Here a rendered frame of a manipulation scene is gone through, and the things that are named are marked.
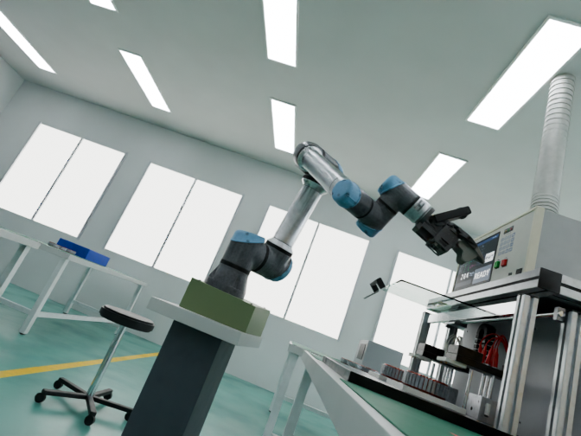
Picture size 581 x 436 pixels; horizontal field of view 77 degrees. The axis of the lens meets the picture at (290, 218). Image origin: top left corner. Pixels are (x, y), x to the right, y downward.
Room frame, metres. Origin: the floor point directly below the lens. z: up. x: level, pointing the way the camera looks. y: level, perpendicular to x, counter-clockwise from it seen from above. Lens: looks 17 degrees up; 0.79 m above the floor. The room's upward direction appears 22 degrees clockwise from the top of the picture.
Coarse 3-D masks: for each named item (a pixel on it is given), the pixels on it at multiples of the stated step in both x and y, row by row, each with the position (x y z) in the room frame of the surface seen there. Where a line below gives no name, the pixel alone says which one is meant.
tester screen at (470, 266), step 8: (488, 240) 1.07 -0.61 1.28; (496, 240) 1.02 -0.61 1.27; (480, 248) 1.12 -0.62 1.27; (488, 248) 1.06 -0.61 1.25; (464, 264) 1.22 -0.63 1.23; (472, 264) 1.15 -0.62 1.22; (488, 264) 1.04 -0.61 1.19; (464, 272) 1.20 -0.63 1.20; (472, 272) 1.14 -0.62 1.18; (456, 280) 1.25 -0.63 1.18; (464, 280) 1.18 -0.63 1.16; (472, 280) 1.12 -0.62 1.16; (456, 288) 1.23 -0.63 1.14
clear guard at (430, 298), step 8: (400, 280) 1.09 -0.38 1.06; (384, 288) 1.10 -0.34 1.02; (392, 288) 1.24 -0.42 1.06; (400, 288) 1.19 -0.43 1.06; (408, 288) 1.15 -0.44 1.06; (416, 288) 1.11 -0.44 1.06; (424, 288) 1.08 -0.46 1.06; (368, 296) 1.25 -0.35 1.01; (400, 296) 1.31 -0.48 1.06; (408, 296) 1.26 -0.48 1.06; (416, 296) 1.21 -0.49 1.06; (424, 296) 1.17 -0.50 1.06; (432, 296) 1.13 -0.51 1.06; (440, 296) 1.09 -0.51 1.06; (424, 304) 1.29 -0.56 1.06; (432, 304) 1.23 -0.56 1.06; (440, 304) 1.19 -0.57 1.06; (448, 304) 1.15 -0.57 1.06; (456, 304) 1.11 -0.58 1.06; (464, 304) 1.07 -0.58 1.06
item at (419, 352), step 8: (424, 344) 1.18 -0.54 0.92; (416, 352) 1.23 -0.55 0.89; (424, 352) 1.16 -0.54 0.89; (432, 352) 1.16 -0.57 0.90; (440, 352) 1.16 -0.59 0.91; (424, 360) 1.18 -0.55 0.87; (432, 360) 1.18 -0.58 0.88; (448, 368) 1.19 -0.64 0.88; (456, 368) 1.15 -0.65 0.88; (448, 376) 1.18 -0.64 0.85; (448, 384) 1.16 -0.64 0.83
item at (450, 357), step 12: (456, 348) 0.93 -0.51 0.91; (468, 348) 0.93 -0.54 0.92; (444, 360) 0.93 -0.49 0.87; (456, 360) 0.92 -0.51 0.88; (468, 360) 0.92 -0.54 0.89; (480, 360) 0.92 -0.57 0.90; (480, 372) 0.98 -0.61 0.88; (492, 372) 0.91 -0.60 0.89; (480, 384) 0.97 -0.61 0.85; (492, 384) 0.92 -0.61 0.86
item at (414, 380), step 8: (408, 376) 0.95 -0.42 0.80; (416, 376) 0.93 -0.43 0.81; (424, 376) 0.92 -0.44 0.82; (408, 384) 0.95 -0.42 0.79; (416, 384) 0.92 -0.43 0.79; (424, 384) 0.91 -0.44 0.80; (432, 384) 0.91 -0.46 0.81; (440, 384) 0.91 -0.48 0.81; (424, 392) 0.92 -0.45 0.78; (432, 392) 0.91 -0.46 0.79; (440, 392) 0.91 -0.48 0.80; (448, 392) 0.92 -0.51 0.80
